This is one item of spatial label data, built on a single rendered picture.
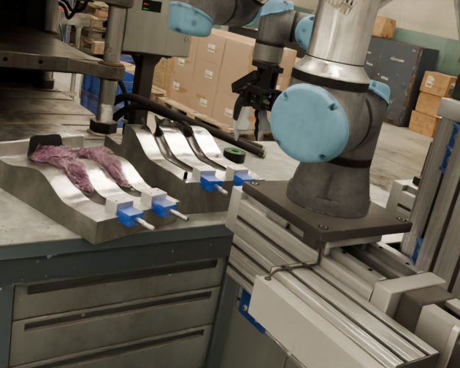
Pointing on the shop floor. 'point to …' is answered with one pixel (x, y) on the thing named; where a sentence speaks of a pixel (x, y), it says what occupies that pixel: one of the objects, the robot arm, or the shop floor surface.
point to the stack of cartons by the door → (430, 102)
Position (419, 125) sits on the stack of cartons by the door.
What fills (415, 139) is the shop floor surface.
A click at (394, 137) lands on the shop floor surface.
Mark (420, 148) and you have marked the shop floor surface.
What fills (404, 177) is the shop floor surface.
